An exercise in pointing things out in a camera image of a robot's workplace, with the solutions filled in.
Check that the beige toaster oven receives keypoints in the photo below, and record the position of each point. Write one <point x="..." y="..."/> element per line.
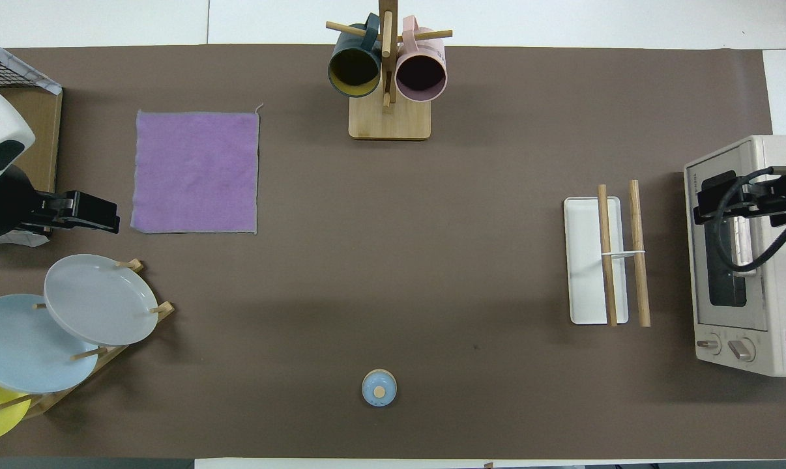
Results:
<point x="777" y="280"/>

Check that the wooden mug tree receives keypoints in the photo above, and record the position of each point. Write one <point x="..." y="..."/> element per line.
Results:
<point x="390" y="124"/>

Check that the brown table mat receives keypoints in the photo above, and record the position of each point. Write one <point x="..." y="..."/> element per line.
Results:
<point x="367" y="260"/>

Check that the dark teal mug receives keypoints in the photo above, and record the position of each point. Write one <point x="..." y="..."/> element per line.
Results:
<point x="354" y="68"/>

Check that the wooden plate rack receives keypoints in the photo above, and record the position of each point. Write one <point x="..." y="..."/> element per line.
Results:
<point x="165" y="311"/>

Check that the pink mug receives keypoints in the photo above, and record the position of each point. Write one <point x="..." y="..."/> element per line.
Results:
<point x="421" y="75"/>

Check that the white towel rack wooden bars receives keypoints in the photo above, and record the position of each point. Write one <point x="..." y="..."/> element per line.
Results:
<point x="585" y="260"/>

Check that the small blue lidded jar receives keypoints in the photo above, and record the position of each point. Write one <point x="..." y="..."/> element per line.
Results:
<point x="378" y="388"/>

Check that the marbled paper sheet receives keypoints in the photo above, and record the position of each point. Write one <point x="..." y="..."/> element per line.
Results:
<point x="15" y="62"/>

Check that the wooden shelf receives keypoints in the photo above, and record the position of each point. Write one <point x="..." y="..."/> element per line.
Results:
<point x="38" y="137"/>

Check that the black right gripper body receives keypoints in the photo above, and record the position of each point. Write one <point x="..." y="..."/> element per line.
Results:
<point x="771" y="205"/>

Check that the light blue plate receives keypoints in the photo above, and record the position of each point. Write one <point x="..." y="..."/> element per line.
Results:
<point x="15" y="352"/>

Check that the purple and grey towel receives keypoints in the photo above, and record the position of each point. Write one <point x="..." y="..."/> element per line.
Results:
<point x="197" y="172"/>

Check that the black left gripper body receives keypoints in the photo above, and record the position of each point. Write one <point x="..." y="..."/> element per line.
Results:
<point x="2" y="202"/>

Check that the grey plate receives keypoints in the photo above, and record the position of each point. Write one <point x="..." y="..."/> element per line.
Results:
<point x="100" y="299"/>

